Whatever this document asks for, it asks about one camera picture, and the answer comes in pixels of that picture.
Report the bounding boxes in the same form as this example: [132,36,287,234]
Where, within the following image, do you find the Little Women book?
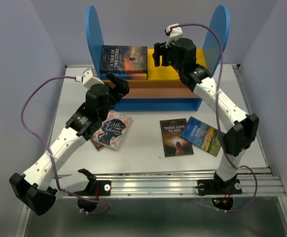
[91,111,133,151]

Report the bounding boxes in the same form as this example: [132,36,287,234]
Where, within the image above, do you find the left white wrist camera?
[75,67,104,89]

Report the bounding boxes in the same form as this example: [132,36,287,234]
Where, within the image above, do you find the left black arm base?
[75,169,111,214]

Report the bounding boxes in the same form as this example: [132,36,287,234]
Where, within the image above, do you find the Animal Farm book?
[180,117,221,157]

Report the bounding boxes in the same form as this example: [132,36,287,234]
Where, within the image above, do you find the brown book far left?
[90,139,104,151]

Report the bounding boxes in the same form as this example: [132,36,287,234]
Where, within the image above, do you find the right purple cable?
[169,23,259,213]

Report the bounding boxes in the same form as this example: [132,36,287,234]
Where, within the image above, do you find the A Tale of Two Cities book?
[100,45,148,73]

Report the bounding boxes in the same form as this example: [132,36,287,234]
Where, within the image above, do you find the Three Days to See book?
[160,118,194,157]

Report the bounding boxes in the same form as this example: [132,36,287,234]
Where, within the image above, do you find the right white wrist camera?
[165,24,182,48]

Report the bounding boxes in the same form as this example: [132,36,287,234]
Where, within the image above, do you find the aluminium mounting rail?
[43,172,286,199]

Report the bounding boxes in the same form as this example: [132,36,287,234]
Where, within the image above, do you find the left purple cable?
[20,75,111,215]

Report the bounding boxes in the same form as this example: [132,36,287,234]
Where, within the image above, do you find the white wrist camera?
[165,24,182,48]
[75,67,104,89]

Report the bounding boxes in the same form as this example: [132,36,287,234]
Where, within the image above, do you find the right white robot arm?
[152,38,259,193]

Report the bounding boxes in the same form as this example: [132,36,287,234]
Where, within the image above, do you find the purple cable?
[169,23,259,213]
[20,75,111,215]

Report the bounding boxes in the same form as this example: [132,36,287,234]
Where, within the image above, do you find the Jane Eyre book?
[111,72,148,80]

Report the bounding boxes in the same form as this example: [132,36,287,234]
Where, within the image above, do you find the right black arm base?
[194,179,243,211]

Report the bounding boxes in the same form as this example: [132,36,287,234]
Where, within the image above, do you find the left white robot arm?
[9,70,130,216]

